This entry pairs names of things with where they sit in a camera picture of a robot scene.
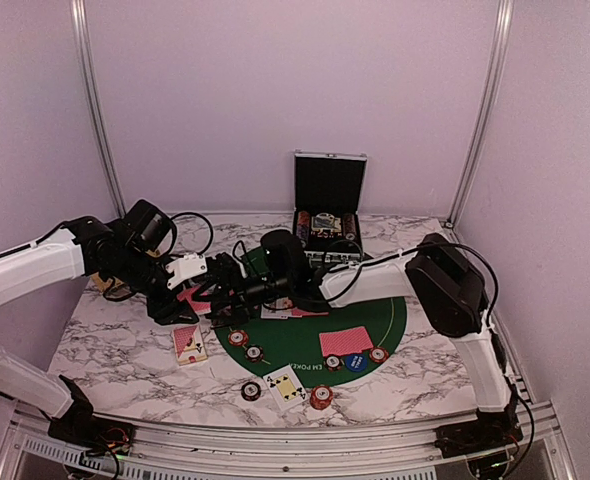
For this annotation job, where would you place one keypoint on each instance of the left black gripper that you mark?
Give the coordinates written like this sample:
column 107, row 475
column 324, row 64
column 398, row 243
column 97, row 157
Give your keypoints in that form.
column 164, row 311

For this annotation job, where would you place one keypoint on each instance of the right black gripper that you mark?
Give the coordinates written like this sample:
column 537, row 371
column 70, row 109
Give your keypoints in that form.
column 240, row 304

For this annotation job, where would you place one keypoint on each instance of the red playing card deck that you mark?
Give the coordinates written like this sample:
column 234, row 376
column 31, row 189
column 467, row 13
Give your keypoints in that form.
column 199, row 307

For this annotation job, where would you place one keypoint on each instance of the red 5 chips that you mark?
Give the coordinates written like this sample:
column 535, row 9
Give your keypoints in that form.
column 238, row 338
column 378, row 355

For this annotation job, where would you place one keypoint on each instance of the face-up red suit card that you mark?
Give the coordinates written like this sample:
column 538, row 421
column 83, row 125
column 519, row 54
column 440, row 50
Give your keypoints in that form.
column 285, row 306

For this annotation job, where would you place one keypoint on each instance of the black 100 chips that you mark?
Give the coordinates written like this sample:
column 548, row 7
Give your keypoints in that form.
column 254, row 353
column 334, row 363

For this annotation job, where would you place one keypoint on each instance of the black red 100 chip stack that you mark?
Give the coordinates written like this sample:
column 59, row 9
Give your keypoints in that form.
column 251, row 391

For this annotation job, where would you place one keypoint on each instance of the four of clubs card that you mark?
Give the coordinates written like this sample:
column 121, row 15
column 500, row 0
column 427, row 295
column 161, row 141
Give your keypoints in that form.
column 285, row 387

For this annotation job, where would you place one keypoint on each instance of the red yellow 5 chip stack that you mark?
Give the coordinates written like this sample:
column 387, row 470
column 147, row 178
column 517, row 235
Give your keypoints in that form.
column 321, row 397

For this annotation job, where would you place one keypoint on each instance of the blue small blind button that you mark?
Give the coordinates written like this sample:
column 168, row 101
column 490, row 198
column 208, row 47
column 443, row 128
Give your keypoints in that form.
column 356, row 363

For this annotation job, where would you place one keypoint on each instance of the king of clubs card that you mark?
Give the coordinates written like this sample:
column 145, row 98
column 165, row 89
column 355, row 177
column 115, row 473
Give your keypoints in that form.
column 269, row 314

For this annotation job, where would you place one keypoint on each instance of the face-down red community card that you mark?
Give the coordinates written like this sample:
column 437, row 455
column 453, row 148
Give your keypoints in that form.
column 298, row 313

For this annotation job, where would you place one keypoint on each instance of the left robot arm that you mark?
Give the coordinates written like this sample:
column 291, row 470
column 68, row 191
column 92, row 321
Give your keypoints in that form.
column 68, row 252

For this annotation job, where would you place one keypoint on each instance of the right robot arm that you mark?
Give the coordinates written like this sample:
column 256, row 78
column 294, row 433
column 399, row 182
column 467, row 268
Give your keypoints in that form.
column 451, row 292

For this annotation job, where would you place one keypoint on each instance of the playing card box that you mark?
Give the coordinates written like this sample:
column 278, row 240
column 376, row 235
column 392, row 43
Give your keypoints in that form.
column 189, row 345

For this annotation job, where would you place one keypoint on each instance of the woven bamboo basket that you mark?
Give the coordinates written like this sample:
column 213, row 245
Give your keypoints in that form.
column 104, row 285

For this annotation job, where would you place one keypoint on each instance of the left chip row in case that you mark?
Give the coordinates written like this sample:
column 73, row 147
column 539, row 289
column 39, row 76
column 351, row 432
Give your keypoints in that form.
column 302, row 229

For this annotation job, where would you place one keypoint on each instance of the chip row in case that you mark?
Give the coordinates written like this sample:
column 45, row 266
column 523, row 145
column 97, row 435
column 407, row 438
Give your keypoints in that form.
column 349, row 224
column 302, row 229

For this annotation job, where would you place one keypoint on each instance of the round green poker mat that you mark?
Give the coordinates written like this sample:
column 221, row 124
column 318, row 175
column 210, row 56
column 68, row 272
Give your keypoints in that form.
column 295, row 341

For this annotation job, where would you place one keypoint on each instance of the card deck in case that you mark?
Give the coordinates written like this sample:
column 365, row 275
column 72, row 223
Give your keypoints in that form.
column 325, row 225

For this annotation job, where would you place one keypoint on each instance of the right chip row in case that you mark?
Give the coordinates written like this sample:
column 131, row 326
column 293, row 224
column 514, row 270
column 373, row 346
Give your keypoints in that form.
column 349, row 224

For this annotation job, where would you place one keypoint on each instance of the aluminium poker chip case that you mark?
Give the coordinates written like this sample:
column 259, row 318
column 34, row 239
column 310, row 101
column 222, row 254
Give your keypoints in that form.
column 330, row 183

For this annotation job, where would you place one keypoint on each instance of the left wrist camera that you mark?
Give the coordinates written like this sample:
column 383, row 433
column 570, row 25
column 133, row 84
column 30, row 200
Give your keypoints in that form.
column 185, row 268

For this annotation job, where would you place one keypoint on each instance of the front aluminium rail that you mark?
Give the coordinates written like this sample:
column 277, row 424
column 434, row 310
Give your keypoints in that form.
column 165, row 450

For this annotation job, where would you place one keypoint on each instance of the left aluminium frame post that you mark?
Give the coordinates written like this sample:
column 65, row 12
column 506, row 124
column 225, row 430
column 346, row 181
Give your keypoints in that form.
column 92, row 94

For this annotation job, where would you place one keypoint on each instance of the aluminium frame post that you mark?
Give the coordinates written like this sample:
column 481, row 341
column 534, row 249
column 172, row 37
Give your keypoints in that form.
column 92, row 94
column 490, row 92

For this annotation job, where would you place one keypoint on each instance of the right aluminium frame post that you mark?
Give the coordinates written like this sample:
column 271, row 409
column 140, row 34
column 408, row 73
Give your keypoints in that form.
column 490, row 92

